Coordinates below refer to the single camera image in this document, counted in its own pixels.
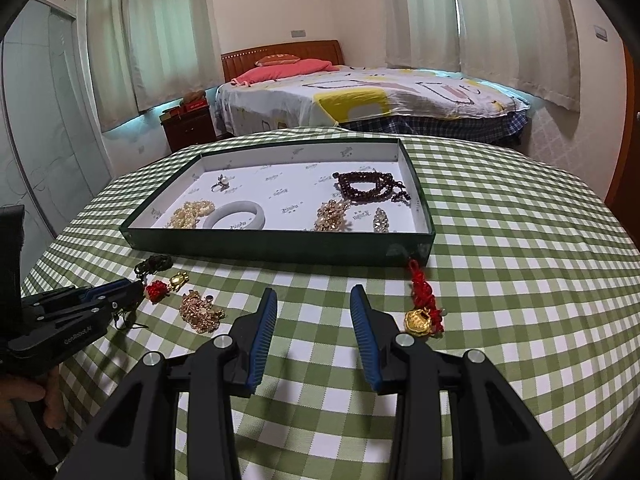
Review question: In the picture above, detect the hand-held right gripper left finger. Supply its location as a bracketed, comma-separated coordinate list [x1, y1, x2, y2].
[70, 287, 278, 480]

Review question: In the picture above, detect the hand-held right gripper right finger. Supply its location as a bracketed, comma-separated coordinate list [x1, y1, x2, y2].
[349, 284, 573, 480]

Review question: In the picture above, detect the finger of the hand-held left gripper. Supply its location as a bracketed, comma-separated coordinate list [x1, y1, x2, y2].
[30, 292, 144, 335]
[22, 280, 146, 311]

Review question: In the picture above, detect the dark pendant with braided cord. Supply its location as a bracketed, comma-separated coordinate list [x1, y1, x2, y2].
[112, 255, 173, 332]

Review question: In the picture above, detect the red knot gold lock charm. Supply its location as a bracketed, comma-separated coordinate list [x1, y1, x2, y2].
[404, 258, 447, 337]

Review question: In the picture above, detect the gold chain bracelet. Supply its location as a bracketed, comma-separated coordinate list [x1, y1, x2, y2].
[179, 290, 227, 335]

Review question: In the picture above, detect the shallow dark green box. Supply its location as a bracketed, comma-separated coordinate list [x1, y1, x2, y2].
[120, 138, 437, 267]

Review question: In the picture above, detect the pearl necklace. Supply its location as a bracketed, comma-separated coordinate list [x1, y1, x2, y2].
[167, 200, 217, 230]

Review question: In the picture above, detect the pale jade bangle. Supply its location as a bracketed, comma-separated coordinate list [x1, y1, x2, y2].
[201, 201, 266, 231]

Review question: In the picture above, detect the dark red bead bracelet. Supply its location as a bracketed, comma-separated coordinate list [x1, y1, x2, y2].
[332, 171, 415, 207]

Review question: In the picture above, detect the person's left hand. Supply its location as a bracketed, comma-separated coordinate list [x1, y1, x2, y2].
[0, 374, 67, 437]

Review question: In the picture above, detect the green checked tablecloth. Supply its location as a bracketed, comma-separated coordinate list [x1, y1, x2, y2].
[20, 127, 640, 480]

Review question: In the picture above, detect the frosted glass wardrobe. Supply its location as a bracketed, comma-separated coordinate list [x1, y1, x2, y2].
[0, 0, 114, 241]

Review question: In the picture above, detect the dark wooden nightstand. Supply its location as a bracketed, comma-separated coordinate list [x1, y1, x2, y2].
[160, 107, 219, 154]

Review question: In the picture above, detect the white curtain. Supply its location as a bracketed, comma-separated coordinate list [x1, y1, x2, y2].
[382, 0, 462, 69]
[450, 0, 582, 112]
[84, 0, 140, 132]
[125, 0, 212, 114]

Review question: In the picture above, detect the bed with patterned sheet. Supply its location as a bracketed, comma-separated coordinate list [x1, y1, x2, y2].
[215, 65, 531, 148]

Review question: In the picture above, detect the pink pillow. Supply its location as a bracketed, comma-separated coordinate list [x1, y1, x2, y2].
[234, 58, 335, 86]

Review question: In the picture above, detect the orange cushion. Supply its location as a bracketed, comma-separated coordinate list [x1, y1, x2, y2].
[255, 52, 301, 67]

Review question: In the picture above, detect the wooden headboard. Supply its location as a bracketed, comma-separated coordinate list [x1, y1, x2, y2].
[221, 40, 346, 83]

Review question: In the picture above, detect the brown wooden door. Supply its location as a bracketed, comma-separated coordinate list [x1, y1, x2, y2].
[604, 42, 640, 211]

